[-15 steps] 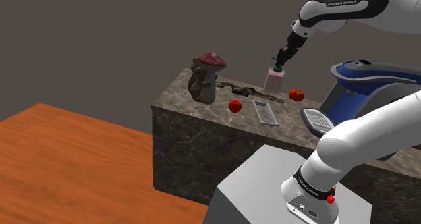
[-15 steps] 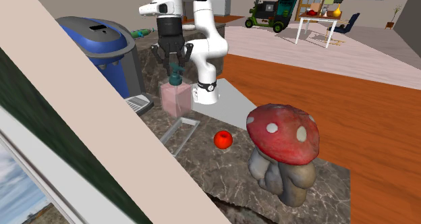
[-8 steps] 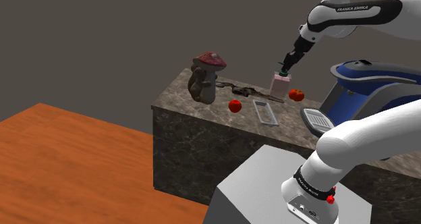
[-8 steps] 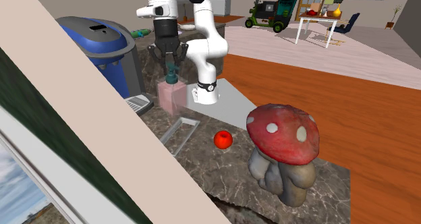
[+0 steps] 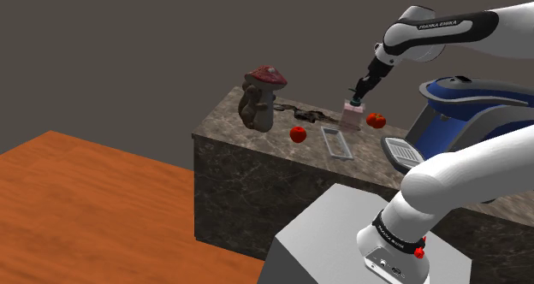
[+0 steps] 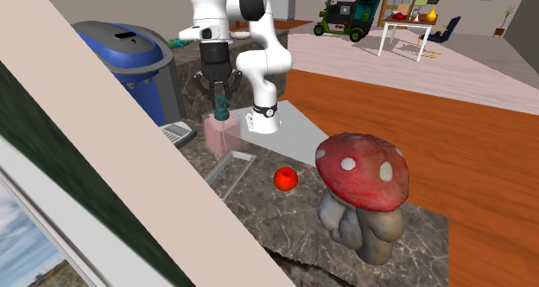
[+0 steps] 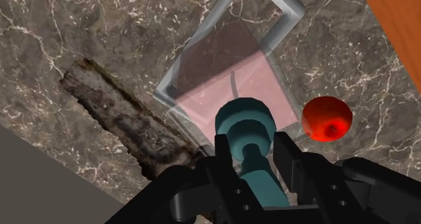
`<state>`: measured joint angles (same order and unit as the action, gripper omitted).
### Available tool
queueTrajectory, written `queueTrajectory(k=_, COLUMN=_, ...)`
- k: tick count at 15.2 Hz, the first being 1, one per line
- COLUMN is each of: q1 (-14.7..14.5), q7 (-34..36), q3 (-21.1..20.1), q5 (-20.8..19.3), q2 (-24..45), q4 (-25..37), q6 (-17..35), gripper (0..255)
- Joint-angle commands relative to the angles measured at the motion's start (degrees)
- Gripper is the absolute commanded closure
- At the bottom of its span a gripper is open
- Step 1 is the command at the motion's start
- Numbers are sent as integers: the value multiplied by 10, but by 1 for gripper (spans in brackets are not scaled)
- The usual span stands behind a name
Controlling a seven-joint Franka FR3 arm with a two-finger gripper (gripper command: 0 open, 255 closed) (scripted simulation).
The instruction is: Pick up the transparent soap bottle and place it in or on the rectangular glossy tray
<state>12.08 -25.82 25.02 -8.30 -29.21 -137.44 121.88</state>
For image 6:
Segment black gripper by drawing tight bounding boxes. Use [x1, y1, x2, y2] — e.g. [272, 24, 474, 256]
[193, 41, 244, 104]

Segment pink soap dispenser teal pump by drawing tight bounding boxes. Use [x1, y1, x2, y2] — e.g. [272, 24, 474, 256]
[203, 93, 243, 158]

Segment blue grey coffee machine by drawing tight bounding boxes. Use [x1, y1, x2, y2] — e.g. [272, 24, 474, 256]
[71, 20, 199, 150]

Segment grey rectangular tray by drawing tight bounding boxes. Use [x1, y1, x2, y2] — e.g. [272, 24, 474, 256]
[203, 149, 258, 202]

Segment grey robot stand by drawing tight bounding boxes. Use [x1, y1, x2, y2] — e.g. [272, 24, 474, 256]
[229, 99, 330, 168]

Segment grey refrigerator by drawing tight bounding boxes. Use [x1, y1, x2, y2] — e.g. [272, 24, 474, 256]
[266, 0, 297, 22]

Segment red apple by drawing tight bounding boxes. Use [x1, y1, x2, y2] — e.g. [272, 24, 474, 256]
[273, 166, 299, 193]

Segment green scooter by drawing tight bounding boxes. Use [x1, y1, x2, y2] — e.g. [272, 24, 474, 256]
[313, 0, 365, 43]

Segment teal tall board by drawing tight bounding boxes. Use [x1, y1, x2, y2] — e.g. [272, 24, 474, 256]
[351, 0, 388, 33]

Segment red mushroom figure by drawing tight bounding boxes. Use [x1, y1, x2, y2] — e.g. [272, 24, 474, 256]
[314, 131, 411, 266]

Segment white table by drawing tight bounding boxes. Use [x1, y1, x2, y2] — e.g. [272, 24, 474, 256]
[377, 4, 440, 63]

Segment dark blue chair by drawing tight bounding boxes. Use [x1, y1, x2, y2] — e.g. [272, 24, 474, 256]
[418, 16, 462, 43]

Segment window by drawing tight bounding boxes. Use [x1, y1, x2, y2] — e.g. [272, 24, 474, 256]
[0, 134, 111, 287]

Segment potted plant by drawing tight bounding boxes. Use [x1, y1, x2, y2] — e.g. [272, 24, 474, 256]
[492, 6, 516, 39]

